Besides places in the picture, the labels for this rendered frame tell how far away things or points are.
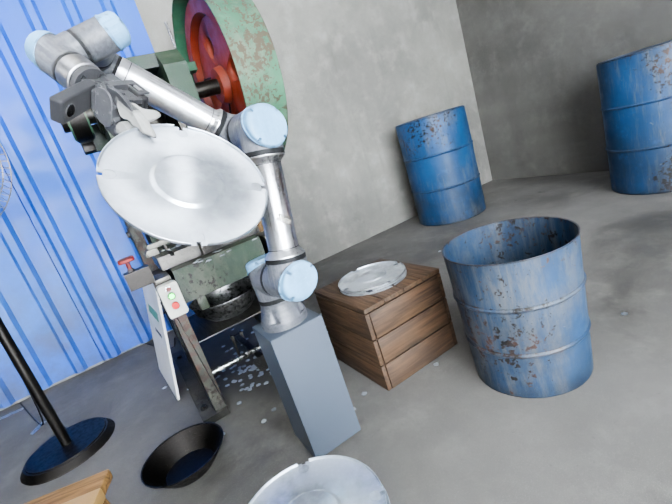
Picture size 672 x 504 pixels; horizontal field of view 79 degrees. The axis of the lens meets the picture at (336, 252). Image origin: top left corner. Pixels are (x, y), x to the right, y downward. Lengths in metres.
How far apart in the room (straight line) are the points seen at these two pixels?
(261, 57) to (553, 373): 1.51
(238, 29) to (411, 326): 1.31
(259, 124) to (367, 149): 2.76
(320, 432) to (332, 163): 2.58
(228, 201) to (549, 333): 1.01
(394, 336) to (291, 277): 0.61
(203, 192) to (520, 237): 1.21
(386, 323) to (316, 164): 2.21
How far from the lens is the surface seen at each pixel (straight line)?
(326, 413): 1.43
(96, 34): 1.08
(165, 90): 1.21
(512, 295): 1.30
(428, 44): 4.48
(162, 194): 0.76
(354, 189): 3.70
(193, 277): 1.80
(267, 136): 1.10
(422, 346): 1.70
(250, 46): 1.78
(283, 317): 1.28
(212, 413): 1.93
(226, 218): 0.75
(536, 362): 1.43
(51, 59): 1.04
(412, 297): 1.61
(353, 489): 0.89
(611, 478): 1.30
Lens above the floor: 0.95
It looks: 15 degrees down
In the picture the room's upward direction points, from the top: 18 degrees counter-clockwise
